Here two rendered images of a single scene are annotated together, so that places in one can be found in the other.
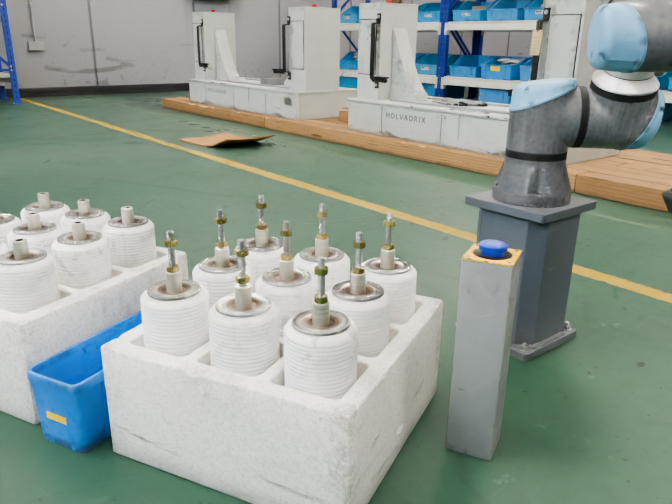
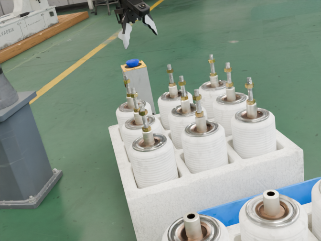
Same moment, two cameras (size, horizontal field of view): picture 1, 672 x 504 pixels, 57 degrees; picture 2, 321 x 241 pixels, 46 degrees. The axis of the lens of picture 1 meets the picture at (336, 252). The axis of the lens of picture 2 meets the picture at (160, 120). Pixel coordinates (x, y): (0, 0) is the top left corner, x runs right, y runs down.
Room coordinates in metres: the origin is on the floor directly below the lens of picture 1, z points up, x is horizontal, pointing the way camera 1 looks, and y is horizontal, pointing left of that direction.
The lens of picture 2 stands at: (1.41, 0.75, 0.62)
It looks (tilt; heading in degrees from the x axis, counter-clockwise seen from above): 24 degrees down; 236
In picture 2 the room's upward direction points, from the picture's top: 11 degrees counter-clockwise
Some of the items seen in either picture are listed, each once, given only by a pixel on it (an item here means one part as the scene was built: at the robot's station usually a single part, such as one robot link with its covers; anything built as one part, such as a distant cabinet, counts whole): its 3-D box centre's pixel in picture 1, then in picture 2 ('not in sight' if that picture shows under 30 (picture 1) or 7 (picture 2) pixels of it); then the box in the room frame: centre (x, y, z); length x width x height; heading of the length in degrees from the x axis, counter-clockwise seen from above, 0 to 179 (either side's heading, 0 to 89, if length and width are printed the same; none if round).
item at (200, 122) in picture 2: (222, 257); (200, 123); (0.93, 0.18, 0.26); 0.02 x 0.02 x 0.03
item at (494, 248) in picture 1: (493, 250); (133, 63); (0.82, -0.22, 0.32); 0.04 x 0.04 x 0.02
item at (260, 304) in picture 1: (243, 305); (231, 98); (0.77, 0.12, 0.25); 0.08 x 0.08 x 0.01
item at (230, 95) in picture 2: (243, 296); (230, 93); (0.77, 0.12, 0.26); 0.02 x 0.02 x 0.03
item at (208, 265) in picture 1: (222, 265); (201, 128); (0.93, 0.18, 0.25); 0.08 x 0.08 x 0.01
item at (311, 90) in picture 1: (266, 58); not in sight; (5.02, 0.56, 0.45); 1.61 x 0.57 x 0.74; 39
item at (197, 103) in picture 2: (221, 232); (198, 106); (0.93, 0.18, 0.31); 0.01 x 0.01 x 0.08
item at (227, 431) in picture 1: (288, 371); (195, 166); (0.88, 0.07, 0.09); 0.39 x 0.39 x 0.18; 65
